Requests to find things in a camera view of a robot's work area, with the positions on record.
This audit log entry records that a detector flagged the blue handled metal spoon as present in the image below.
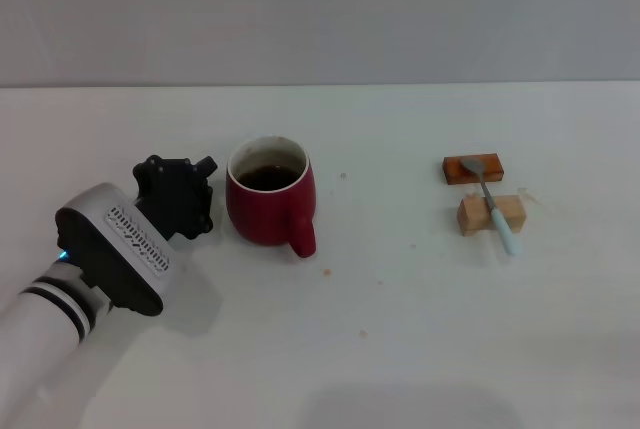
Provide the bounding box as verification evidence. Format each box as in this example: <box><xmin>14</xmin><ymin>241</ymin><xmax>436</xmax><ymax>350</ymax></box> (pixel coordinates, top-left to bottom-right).
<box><xmin>459</xmin><ymin>157</ymin><xmax>521</xmax><ymax>256</ymax></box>

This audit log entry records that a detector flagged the light wooden arch block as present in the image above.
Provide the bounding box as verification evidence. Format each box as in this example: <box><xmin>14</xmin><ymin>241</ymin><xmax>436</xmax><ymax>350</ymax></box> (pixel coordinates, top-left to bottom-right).
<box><xmin>457</xmin><ymin>193</ymin><xmax>528</xmax><ymax>238</ymax></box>

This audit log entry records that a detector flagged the red ceramic cup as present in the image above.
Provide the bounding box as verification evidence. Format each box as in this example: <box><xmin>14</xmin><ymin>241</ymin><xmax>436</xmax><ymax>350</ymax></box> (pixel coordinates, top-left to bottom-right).
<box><xmin>225</xmin><ymin>135</ymin><xmax>318</xmax><ymax>259</ymax></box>

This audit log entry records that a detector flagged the orange-brown wooden block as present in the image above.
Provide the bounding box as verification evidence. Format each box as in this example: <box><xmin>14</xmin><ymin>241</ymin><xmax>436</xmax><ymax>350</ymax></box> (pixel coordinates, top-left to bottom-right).
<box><xmin>442</xmin><ymin>152</ymin><xmax>505</xmax><ymax>185</ymax></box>

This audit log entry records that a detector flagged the silver left wrist housing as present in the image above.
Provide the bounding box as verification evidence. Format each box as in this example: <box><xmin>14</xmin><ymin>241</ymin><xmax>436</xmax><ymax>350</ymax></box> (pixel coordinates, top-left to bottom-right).
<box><xmin>53</xmin><ymin>182</ymin><xmax>177</xmax><ymax>319</ymax></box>

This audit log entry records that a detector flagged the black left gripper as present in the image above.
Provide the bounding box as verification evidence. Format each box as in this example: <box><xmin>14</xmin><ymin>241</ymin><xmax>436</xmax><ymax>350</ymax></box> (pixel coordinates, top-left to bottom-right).
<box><xmin>132</xmin><ymin>153</ymin><xmax>219</xmax><ymax>246</ymax></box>

